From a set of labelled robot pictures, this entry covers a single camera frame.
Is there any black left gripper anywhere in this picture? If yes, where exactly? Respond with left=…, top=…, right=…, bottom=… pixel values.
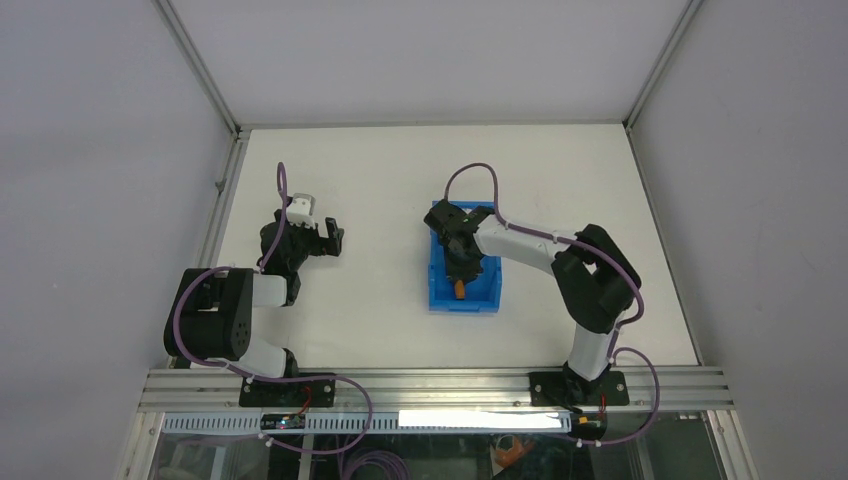
left=275, top=210, right=342, bottom=272

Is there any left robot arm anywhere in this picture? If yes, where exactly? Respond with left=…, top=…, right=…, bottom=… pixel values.
left=163, top=210, right=344, bottom=406

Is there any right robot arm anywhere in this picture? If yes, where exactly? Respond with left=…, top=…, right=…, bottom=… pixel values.
left=424, top=199, right=641, bottom=405

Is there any blue plastic bin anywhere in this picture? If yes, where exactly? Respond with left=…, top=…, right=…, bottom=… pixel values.
left=428, top=232, right=503, bottom=315

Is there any orange object below table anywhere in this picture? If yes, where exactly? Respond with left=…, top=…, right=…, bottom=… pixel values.
left=492, top=434, right=535, bottom=469

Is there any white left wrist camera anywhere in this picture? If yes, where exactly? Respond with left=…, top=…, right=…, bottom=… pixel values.
left=285, top=193, right=315, bottom=217

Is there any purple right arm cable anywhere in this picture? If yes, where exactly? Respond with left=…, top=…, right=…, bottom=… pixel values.
left=443, top=162, right=662, bottom=447

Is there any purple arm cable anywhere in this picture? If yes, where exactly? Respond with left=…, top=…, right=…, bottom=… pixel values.
left=172, top=161, right=375, bottom=456
left=443, top=162, right=662, bottom=447

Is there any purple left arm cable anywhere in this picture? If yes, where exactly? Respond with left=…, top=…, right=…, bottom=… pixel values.
left=172, top=161, right=375, bottom=456

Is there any aluminium left frame post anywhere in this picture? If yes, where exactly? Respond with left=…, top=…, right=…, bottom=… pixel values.
left=152, top=0, right=249, bottom=267

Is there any aluminium frame post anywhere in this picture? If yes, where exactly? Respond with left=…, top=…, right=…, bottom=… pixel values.
left=152, top=0, right=249, bottom=267
left=622, top=0, right=705, bottom=366

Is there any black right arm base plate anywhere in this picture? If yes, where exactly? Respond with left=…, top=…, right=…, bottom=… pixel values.
left=528, top=370, right=630, bottom=408

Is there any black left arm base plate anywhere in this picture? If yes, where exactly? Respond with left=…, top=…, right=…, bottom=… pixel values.
left=238, top=374, right=336, bottom=409

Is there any white slotted cable duct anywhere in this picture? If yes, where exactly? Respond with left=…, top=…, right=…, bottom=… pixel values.
left=162, top=410, right=571, bottom=436

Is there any aluminium front rail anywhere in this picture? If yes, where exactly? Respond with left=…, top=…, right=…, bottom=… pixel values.
left=138, top=366, right=735, bottom=413

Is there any aluminium right frame post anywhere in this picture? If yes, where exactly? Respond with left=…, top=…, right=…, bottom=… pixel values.
left=622, top=0, right=705, bottom=366

